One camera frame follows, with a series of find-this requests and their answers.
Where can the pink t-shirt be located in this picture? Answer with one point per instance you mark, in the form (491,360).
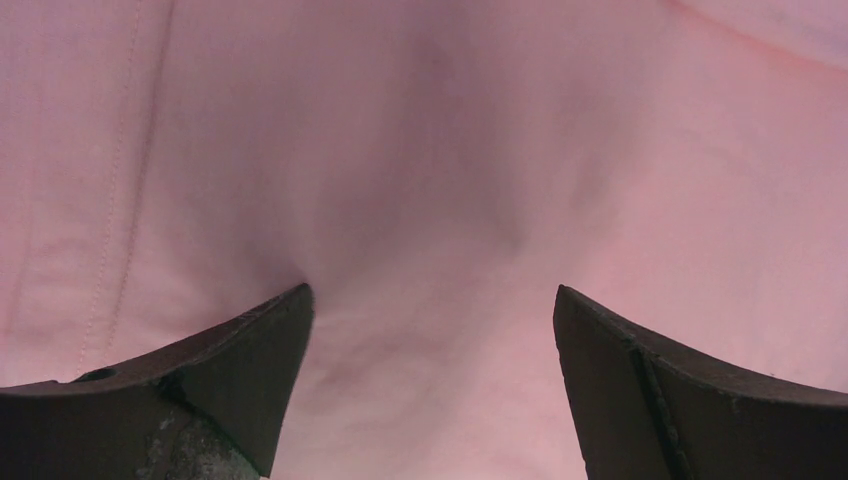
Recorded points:
(434,170)

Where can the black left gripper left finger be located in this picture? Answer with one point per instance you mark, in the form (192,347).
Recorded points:
(210,406)

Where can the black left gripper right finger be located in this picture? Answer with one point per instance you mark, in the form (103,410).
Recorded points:
(645,406)

